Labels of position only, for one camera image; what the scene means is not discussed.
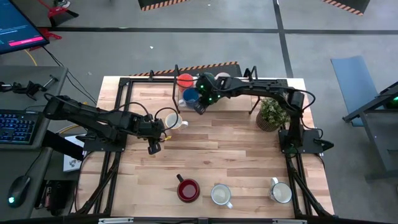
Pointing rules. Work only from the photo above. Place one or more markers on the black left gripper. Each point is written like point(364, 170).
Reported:
point(148, 130)

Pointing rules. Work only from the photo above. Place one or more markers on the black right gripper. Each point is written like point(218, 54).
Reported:
point(207, 93)

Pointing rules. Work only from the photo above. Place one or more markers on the blue and white mug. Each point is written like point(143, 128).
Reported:
point(189, 96)

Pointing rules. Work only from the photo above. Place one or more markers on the beige lattice patterned mug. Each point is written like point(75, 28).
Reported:
point(222, 75)

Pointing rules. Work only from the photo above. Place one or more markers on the orange mug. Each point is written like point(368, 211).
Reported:
point(185, 85)

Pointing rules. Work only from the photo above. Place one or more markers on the cream mug reddish pattern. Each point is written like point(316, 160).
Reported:
point(173, 122)

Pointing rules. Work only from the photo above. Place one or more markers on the dark mug red interior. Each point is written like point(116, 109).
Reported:
point(188, 190)

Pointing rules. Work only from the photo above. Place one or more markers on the black and white patterned mug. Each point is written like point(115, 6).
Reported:
point(281, 193)

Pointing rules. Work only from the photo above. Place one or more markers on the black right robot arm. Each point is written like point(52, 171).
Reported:
point(264, 87)

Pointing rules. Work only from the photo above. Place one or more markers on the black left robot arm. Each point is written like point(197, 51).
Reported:
point(93, 119)

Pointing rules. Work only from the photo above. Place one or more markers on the hazard-striped black mat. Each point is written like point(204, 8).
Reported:
point(199, 71)
point(155, 3)
point(351, 4)

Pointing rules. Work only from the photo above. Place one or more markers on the potted plant woven pot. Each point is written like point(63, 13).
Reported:
point(273, 115)

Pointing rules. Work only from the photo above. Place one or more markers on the white printed box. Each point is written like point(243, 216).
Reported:
point(73, 163)

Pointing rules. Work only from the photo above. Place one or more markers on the black bar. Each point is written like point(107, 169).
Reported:
point(62, 146)

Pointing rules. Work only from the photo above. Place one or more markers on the black equipment bundle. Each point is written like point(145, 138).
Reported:
point(57, 196)

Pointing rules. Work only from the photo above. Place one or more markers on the black clamp tool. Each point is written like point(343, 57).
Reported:
point(29, 88)

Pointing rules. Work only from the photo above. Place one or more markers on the black keyboard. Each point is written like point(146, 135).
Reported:
point(17, 127)

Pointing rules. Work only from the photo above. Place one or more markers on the grey desk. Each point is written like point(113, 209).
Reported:
point(18, 71)
point(18, 161)

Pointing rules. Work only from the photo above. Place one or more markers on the red metal stand foot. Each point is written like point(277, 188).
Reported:
point(46, 32)

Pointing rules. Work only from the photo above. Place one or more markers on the black computer mouse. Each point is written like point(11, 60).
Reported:
point(18, 189)

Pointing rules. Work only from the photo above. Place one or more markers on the blue floor mat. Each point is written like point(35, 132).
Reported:
point(354, 84)

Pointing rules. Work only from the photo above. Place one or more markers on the red dustpan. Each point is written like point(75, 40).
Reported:
point(57, 12)

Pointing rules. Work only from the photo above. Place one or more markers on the person's foot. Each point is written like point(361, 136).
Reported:
point(63, 3)

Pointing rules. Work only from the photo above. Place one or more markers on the computer monitor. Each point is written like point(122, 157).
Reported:
point(18, 28)

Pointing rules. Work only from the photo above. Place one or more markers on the grey metal table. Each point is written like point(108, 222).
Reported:
point(373, 137)

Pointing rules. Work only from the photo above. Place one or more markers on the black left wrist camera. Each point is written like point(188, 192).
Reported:
point(158, 130)

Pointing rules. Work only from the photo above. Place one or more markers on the black aluminium rig frame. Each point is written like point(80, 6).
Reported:
point(121, 93)

